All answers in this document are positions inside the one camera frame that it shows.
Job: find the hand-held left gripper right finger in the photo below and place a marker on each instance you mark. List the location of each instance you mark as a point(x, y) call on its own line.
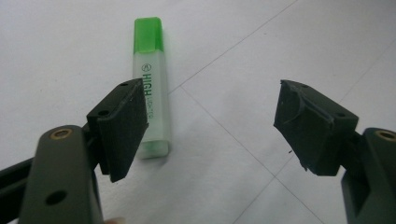
point(311, 133)

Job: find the green highlighter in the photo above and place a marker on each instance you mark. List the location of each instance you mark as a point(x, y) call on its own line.
point(152, 62)

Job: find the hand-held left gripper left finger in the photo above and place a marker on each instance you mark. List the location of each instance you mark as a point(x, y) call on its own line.
point(120, 133)

